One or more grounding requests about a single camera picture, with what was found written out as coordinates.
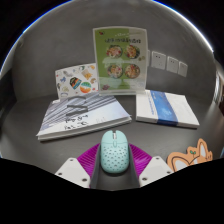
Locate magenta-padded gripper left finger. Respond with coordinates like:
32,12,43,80
54,142,103,190

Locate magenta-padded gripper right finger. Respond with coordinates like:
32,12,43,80
127,143,175,188

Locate orange dog-shaped mouse pad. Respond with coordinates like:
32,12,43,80
166,138,214,173

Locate mint green computer mouse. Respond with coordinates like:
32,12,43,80
99,129,130,175

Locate large grey building-cover book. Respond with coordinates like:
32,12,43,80
35,92,133,142

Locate white book with blue band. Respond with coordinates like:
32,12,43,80
135,89,201,130

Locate white sticker sheet card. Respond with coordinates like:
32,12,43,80
54,62,100,100

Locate clear stand with green menu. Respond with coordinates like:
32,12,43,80
92,25,149,96

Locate white wall socket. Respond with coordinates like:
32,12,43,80
166,55,180,75
150,50,167,71
177,61,189,78

